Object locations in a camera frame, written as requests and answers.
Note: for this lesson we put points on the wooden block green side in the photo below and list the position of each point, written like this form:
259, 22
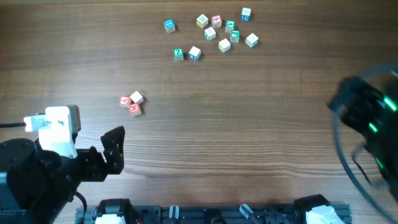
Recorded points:
210, 33

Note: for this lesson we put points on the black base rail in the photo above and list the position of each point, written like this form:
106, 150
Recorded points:
310, 209

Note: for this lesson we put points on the red letter A block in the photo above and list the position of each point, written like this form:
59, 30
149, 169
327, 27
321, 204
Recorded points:
125, 101

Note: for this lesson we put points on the red letter M block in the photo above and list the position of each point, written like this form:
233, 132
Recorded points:
135, 109

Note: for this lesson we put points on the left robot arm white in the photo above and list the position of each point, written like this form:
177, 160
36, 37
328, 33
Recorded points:
36, 184

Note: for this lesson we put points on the red number 9 block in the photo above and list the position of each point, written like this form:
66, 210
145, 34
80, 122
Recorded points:
216, 21

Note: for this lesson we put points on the wooden block red picture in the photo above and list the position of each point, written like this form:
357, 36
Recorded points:
136, 97

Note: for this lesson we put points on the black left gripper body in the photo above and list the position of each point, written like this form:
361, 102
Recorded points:
96, 160

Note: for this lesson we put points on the wooden block yellow green picture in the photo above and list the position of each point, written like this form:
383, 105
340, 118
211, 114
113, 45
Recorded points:
224, 45

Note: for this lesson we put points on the blue top wooden block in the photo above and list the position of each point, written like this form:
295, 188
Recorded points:
169, 25

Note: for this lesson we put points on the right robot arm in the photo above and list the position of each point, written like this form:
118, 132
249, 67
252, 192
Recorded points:
373, 114

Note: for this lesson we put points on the green letter V block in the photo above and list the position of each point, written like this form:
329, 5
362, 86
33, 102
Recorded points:
229, 26

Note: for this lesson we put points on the wooden block blue C side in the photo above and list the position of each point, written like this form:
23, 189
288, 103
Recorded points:
246, 14

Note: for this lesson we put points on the green letter Z block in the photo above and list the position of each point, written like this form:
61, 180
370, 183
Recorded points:
178, 54

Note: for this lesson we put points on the wooden block right end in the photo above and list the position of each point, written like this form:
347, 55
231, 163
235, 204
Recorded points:
252, 40

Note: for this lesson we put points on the green letter F block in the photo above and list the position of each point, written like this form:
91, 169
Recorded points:
235, 36

